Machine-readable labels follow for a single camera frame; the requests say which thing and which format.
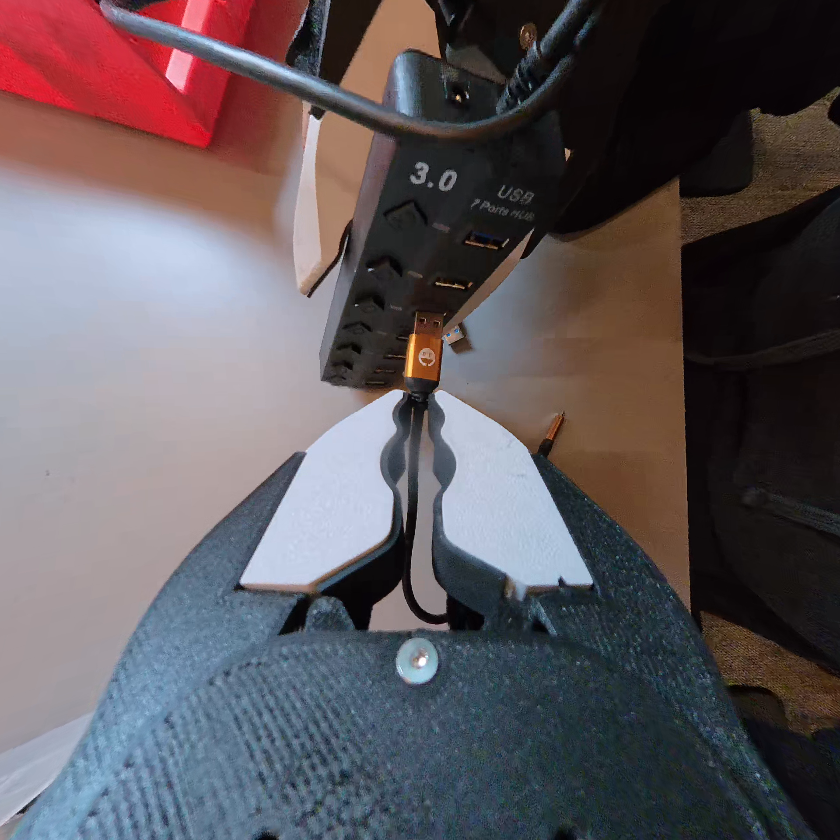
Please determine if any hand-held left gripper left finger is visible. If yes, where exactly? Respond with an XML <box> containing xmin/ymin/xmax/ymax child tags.
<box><xmin>239</xmin><ymin>390</ymin><xmax>412</xmax><ymax>592</ymax></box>

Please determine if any black usb hub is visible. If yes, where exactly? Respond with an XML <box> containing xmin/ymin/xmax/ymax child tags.
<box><xmin>319</xmin><ymin>51</ymin><xmax>568</xmax><ymax>391</ymax></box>

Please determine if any red plastic bin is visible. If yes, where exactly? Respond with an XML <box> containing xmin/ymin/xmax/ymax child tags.
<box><xmin>0</xmin><ymin>0</ymin><xmax>257</xmax><ymax>149</ymax></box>

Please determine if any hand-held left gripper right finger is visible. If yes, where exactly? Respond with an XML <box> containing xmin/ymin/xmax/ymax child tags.
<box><xmin>425</xmin><ymin>390</ymin><xmax>595</xmax><ymax>599</ymax></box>

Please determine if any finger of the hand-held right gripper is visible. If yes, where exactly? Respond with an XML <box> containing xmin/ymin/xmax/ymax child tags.
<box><xmin>479</xmin><ymin>228</ymin><xmax>537</xmax><ymax>311</ymax></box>
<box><xmin>292</xmin><ymin>105</ymin><xmax>352</xmax><ymax>298</ymax></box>

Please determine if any orange plug braided usb cable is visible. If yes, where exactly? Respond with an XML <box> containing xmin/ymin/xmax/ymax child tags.
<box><xmin>397</xmin><ymin>308</ymin><xmax>567</xmax><ymax>624</ymax></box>

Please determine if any thick black hub cable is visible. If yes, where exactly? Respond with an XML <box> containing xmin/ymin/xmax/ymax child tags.
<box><xmin>98</xmin><ymin>0</ymin><xmax>605</xmax><ymax>142</ymax></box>

